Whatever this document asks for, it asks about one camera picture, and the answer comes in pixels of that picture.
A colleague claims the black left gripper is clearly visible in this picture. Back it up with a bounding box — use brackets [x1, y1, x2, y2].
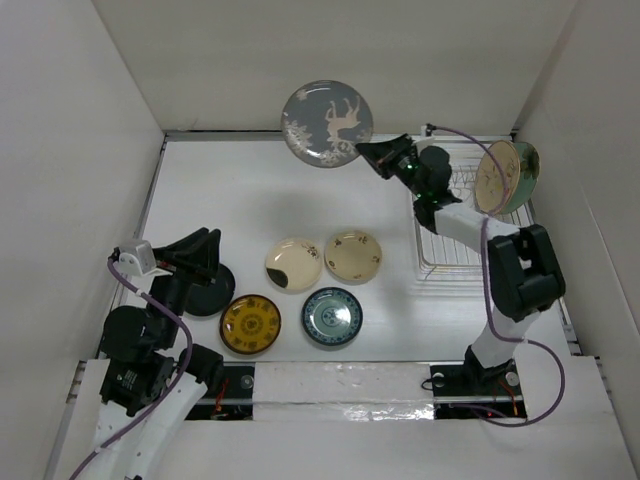
[149, 224, 220, 344]

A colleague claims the wire dish rack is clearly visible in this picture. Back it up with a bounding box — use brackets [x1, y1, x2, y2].
[410, 158, 532, 279]

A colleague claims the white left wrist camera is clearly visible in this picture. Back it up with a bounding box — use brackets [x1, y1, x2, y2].
[111, 239, 156, 277]

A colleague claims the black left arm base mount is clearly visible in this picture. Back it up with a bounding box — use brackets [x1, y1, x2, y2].
[186, 363, 255, 421]

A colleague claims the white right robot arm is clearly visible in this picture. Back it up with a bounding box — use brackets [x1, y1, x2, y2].
[356, 135, 566, 395]

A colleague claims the teal plate with flower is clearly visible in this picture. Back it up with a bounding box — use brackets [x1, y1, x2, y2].
[501, 142, 540, 214]

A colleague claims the cream plate with small motifs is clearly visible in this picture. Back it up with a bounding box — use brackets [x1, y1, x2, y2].
[324, 230, 383, 283]

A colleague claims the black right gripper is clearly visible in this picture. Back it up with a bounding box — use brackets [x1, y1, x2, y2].
[356, 133, 426, 199]

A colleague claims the grey plate with horse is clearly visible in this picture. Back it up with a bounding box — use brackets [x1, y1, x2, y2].
[280, 80, 374, 169]

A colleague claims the yellow plate with brown rim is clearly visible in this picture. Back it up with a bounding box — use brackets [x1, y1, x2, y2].
[219, 294, 282, 356]

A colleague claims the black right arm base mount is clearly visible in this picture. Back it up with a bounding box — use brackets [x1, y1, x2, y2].
[421, 363, 527, 420]

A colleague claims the cream plate with black blot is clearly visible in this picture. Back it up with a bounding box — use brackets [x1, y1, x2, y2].
[265, 237, 323, 292]

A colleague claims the blue and white bowl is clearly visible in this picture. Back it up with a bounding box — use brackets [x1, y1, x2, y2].
[301, 287, 364, 348]

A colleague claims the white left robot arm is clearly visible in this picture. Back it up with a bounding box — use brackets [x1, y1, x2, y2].
[74, 228, 223, 479]

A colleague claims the beige plate with bird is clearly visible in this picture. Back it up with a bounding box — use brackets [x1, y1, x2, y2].
[474, 140, 520, 213]

